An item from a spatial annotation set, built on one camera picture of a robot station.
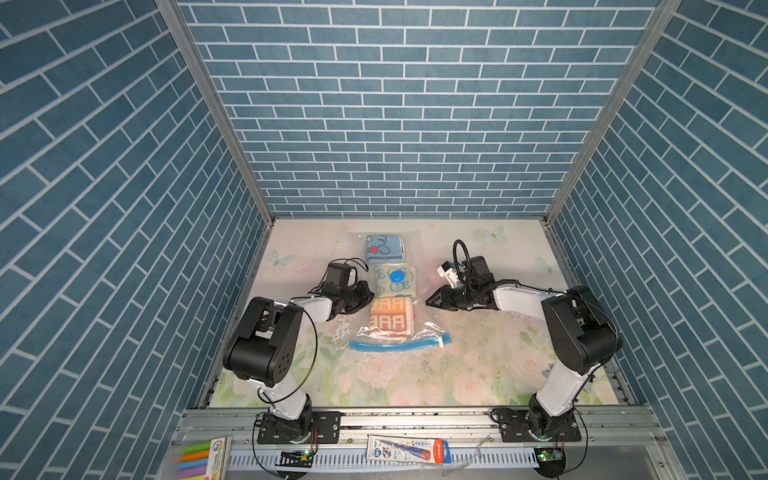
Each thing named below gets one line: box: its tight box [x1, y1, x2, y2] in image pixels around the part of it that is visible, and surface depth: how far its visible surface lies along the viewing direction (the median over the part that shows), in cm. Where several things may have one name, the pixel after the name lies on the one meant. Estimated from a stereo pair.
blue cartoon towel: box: [366, 235, 406, 264], surface depth 110 cm
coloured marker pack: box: [178, 435, 233, 480], surface depth 69 cm
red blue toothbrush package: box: [366, 434, 452, 465], surface depth 71 cm
